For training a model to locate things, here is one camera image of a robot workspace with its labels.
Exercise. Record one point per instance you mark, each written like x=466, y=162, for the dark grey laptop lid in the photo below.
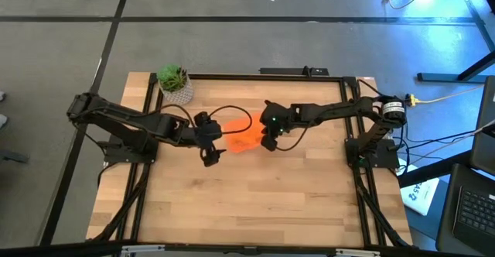
x=485, y=133

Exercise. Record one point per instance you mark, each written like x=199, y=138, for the black desk leg frame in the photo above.
x=444, y=77

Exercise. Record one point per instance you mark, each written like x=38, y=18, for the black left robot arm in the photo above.
x=116, y=114

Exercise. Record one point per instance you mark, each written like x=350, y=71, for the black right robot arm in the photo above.
x=328, y=110

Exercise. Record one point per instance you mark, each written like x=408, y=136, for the white triangle-patterned pot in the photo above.
x=181, y=95

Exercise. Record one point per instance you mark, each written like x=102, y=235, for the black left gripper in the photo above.
x=210, y=135

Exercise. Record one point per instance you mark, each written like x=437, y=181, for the black desk crossbar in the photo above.
x=433, y=170

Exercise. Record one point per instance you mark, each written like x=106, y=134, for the white booklet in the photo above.
x=421, y=199

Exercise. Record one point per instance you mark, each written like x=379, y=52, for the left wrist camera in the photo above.
x=203, y=118

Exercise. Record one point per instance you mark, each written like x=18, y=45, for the clear plastic container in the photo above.
x=241, y=144

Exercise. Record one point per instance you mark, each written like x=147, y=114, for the black front crossbeam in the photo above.
x=77, y=249

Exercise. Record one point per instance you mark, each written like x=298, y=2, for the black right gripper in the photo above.
x=274, y=119

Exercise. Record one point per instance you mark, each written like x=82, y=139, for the black laptop with keyboard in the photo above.
x=475, y=210

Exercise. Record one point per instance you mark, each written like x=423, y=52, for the black aluminium table frame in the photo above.
x=270, y=77

